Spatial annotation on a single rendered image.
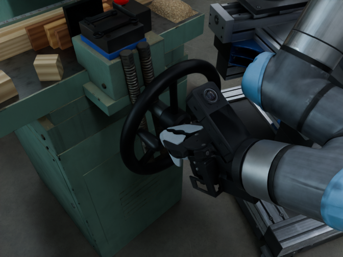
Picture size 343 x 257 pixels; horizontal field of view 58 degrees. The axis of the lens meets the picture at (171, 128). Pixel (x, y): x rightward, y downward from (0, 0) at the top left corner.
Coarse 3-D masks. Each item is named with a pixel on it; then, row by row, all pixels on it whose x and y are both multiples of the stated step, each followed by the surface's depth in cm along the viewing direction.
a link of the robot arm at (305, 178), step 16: (336, 144) 32; (288, 160) 33; (304, 160) 32; (320, 160) 31; (336, 160) 30; (272, 176) 34; (288, 176) 32; (304, 176) 31; (320, 176) 30; (336, 176) 29; (272, 192) 34; (288, 192) 32; (304, 192) 31; (320, 192) 29; (336, 192) 28; (288, 208) 34; (304, 208) 31; (320, 208) 30; (336, 208) 28; (336, 224) 29
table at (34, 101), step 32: (160, 32) 76; (192, 32) 83; (0, 64) 66; (32, 64) 66; (64, 64) 66; (32, 96) 60; (64, 96) 65; (96, 96) 64; (128, 96) 65; (0, 128) 59
